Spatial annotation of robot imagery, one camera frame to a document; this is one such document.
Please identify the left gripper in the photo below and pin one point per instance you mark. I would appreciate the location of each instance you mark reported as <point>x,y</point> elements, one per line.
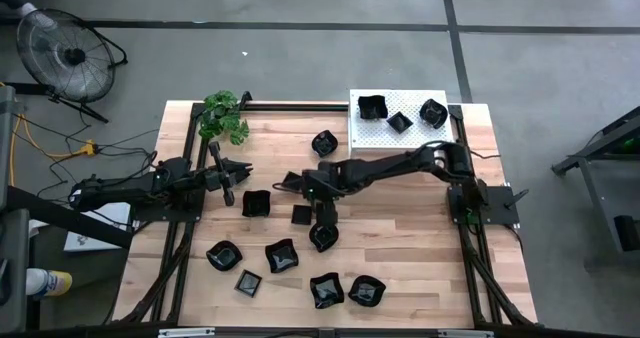
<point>212,179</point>

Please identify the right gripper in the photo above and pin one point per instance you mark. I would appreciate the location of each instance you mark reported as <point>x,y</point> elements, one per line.
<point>320,185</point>

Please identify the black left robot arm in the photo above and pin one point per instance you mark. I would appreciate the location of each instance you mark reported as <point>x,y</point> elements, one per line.
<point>115,190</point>

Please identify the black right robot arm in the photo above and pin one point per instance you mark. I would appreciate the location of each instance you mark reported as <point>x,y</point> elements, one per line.
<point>400,165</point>

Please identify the green artificial plant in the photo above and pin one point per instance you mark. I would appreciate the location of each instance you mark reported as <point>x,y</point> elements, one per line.
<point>222,115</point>

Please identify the white perforated metal shelf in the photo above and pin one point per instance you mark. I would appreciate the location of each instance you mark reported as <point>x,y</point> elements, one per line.
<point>370,135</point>

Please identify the white cardboard box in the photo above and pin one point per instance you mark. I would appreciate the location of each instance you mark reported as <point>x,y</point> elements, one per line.
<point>100,238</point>

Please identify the black metal beam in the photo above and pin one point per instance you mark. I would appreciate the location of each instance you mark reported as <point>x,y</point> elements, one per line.
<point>60,218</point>

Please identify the black floor fan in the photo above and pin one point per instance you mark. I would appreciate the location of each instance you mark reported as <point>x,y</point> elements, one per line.
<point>75,55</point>

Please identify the grey metal stand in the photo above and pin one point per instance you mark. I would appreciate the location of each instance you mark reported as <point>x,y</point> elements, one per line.
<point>607,198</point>

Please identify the black computer with green lights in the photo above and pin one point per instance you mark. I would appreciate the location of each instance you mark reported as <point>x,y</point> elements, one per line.
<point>627,143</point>

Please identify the silver metal bracket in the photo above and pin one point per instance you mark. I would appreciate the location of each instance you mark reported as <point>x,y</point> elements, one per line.
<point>465,333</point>
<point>186,332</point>

